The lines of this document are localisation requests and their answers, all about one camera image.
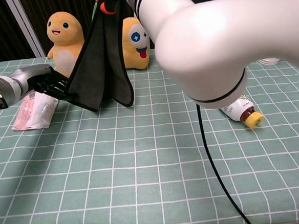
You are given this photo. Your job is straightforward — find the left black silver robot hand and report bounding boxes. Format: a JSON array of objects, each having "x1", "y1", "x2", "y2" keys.
[{"x1": 9, "y1": 61, "x2": 77, "y2": 107}]

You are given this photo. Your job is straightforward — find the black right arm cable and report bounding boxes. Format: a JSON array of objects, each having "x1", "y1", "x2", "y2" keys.
[{"x1": 195, "y1": 99, "x2": 256, "y2": 224}]

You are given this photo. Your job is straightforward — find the orange dinosaur plush toy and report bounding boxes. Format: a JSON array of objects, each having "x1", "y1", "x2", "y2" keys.
[{"x1": 44, "y1": 9, "x2": 89, "y2": 80}]

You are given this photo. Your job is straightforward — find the green checkered tablecloth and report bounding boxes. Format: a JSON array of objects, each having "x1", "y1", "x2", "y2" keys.
[{"x1": 0, "y1": 39, "x2": 299, "y2": 224}]

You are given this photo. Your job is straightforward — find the white paper cup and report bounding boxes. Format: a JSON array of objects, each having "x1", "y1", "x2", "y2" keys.
[{"x1": 258, "y1": 57, "x2": 281, "y2": 66}]

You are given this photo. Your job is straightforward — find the yellow one-antenna monster plush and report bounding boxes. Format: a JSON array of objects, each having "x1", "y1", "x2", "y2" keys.
[{"x1": 120, "y1": 16, "x2": 153, "y2": 72}]

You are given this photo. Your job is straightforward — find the white pink plastic packet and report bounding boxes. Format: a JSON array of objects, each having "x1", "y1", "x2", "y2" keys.
[{"x1": 9, "y1": 88, "x2": 61, "y2": 132}]

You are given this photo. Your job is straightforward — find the green cloth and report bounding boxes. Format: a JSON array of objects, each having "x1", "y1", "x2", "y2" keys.
[{"x1": 60, "y1": 0, "x2": 136, "y2": 114}]

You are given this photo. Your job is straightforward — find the white labelled bottle yellow cap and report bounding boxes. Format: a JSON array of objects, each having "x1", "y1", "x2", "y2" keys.
[{"x1": 219, "y1": 92, "x2": 266, "y2": 132}]

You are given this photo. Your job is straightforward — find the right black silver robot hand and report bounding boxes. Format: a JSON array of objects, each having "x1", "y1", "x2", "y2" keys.
[{"x1": 100, "y1": 0, "x2": 127, "y2": 16}]

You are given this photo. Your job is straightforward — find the white partition frame post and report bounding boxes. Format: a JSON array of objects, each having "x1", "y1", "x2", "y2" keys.
[{"x1": 5, "y1": 0, "x2": 46, "y2": 60}]

